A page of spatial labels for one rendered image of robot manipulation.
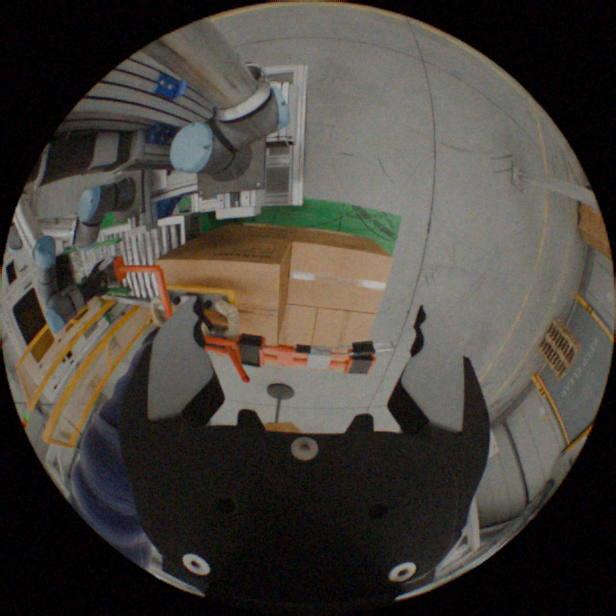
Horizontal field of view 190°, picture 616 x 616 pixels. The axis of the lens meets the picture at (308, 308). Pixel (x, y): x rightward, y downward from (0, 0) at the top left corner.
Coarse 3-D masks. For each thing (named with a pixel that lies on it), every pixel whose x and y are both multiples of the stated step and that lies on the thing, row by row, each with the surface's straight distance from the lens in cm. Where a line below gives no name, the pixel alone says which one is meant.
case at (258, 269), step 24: (192, 240) 124; (216, 240) 115; (240, 240) 111; (264, 240) 109; (168, 264) 95; (192, 264) 87; (216, 264) 81; (240, 264) 77; (264, 264) 74; (288, 264) 108; (240, 288) 81; (264, 288) 78; (240, 312) 87; (264, 312) 84; (264, 336) 92
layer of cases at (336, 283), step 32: (320, 256) 113; (352, 256) 115; (384, 256) 120; (288, 288) 121; (320, 288) 120; (352, 288) 123; (384, 288) 128; (288, 320) 133; (320, 320) 132; (352, 320) 135
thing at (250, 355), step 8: (240, 336) 64; (248, 336) 63; (256, 336) 63; (240, 344) 61; (248, 344) 60; (256, 344) 60; (264, 344) 63; (240, 352) 64; (248, 352) 63; (256, 352) 62; (264, 352) 65; (240, 360) 66; (248, 360) 66; (256, 360) 65; (264, 360) 67
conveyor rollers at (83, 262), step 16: (176, 224) 140; (128, 240) 179; (176, 240) 141; (80, 256) 281; (96, 256) 234; (128, 256) 182; (144, 256) 168; (80, 272) 294; (128, 272) 191; (128, 288) 204; (144, 288) 183
